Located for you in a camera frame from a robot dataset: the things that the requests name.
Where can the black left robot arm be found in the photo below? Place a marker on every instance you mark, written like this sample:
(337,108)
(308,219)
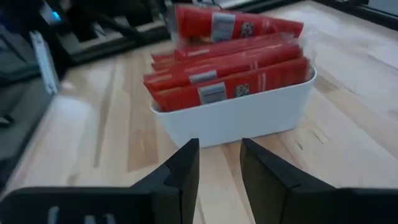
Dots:
(18,46)

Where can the white plastic basket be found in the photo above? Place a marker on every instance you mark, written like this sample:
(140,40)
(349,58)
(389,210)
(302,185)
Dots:
(236,121)

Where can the red popcorn bag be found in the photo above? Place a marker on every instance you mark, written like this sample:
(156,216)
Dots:
(168,79)
(199,21)
(273,82)
(248,46)
(161,60)
(174,67)

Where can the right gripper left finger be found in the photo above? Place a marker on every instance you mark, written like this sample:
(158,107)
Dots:
(124,205)

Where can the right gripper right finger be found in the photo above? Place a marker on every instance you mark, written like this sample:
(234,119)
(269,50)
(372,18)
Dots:
(311,205)

